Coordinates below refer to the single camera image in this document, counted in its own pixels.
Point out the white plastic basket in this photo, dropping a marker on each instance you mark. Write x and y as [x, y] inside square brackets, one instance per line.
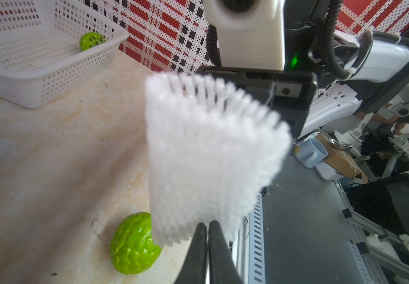
[40, 55]

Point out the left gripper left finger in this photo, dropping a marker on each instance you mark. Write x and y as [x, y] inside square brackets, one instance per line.
[195, 264]

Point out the green custard apple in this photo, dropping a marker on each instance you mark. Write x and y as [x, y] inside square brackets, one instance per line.
[90, 40]
[132, 248]

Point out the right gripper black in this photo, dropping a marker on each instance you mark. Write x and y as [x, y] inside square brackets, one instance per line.
[288, 92]

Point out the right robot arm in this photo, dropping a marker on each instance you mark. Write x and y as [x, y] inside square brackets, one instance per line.
[287, 60]

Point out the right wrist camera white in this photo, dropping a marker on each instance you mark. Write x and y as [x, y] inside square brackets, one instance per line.
[252, 39]

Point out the brown cardboard box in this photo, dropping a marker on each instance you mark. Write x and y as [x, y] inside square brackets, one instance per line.
[338, 164]

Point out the blue ceramic mug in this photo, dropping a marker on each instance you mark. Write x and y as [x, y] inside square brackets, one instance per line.
[310, 152]

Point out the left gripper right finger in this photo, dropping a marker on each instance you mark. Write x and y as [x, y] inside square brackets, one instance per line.
[222, 268]

